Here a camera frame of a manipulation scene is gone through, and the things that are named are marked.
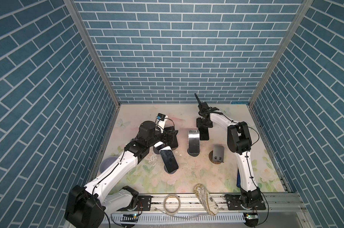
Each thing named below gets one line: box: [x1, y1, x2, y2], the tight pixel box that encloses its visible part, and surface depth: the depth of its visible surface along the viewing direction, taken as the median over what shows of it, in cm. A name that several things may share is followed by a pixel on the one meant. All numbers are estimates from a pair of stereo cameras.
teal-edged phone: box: [187, 129, 201, 154], surface depth 90 cm
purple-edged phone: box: [159, 146, 180, 173], surface depth 82 cm
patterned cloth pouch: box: [193, 183, 220, 216], surface depth 74 cm
